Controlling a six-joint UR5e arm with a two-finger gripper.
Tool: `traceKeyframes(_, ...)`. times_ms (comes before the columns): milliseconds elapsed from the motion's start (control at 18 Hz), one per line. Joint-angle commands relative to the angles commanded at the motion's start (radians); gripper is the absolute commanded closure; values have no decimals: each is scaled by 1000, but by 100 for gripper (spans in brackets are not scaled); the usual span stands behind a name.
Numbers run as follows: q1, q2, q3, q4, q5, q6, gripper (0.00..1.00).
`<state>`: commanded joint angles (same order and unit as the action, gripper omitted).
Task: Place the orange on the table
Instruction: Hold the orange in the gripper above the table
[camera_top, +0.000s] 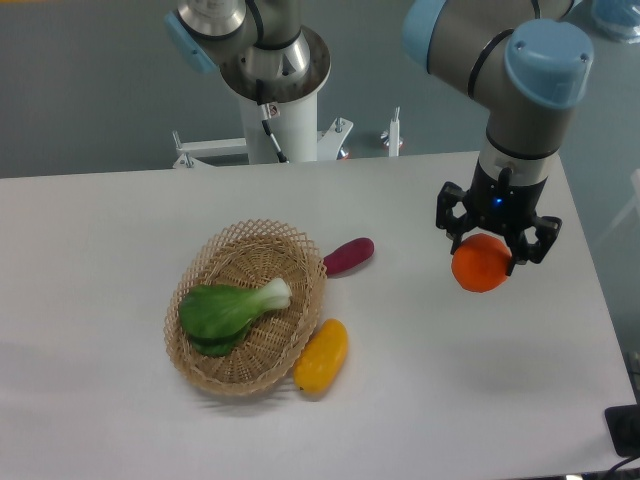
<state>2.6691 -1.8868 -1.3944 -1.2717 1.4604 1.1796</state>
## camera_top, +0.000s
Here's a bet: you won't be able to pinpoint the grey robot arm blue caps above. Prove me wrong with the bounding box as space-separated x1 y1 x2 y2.
164 1 594 266

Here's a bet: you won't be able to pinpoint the blue object top right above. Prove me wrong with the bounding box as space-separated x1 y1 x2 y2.
591 0 639 44

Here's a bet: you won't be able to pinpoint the yellow bell pepper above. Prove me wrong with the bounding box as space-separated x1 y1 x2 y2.
293 319 349 396

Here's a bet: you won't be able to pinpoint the purple sweet potato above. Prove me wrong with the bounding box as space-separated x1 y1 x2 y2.
323 237 375 277

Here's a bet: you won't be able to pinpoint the green bok choy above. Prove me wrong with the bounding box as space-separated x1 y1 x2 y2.
178 278 292 357

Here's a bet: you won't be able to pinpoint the orange fruit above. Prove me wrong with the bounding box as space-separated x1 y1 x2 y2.
451 233 511 293

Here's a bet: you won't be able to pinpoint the black device at table edge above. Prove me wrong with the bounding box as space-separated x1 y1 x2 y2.
603 350 640 480

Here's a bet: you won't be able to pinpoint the woven wicker basket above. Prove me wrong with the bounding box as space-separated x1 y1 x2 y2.
164 219 327 396

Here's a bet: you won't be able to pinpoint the black cable on pedestal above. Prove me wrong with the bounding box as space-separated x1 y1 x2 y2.
254 78 290 164

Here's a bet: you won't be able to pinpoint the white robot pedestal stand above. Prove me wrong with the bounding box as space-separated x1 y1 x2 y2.
171 24 406 170

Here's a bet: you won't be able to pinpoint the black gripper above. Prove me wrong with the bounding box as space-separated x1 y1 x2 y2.
436 161 562 276

